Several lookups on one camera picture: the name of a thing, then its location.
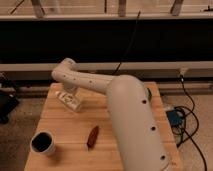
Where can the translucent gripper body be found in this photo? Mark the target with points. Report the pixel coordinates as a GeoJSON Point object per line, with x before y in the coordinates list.
{"type": "Point", "coordinates": [71, 89]}

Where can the white plastic bottle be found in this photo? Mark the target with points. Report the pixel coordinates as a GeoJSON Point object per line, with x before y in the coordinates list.
{"type": "Point", "coordinates": [69, 100]}

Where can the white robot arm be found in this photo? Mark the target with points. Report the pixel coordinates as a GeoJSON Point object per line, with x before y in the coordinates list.
{"type": "Point", "coordinates": [136, 132]}

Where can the green ceramic bowl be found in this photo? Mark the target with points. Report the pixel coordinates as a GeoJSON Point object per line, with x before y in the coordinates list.
{"type": "Point", "coordinates": [149, 94]}

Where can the brown elongated food piece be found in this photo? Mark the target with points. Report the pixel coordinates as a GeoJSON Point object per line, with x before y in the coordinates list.
{"type": "Point", "coordinates": [92, 137]}

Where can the white cup with dark inside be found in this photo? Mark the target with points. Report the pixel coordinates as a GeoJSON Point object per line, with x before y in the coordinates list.
{"type": "Point", "coordinates": [43, 143]}

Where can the black object at left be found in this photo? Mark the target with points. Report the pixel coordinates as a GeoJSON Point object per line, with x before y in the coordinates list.
{"type": "Point", "coordinates": [8, 101]}

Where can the blue box on floor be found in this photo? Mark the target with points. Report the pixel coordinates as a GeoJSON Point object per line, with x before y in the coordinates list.
{"type": "Point", "coordinates": [175, 118]}

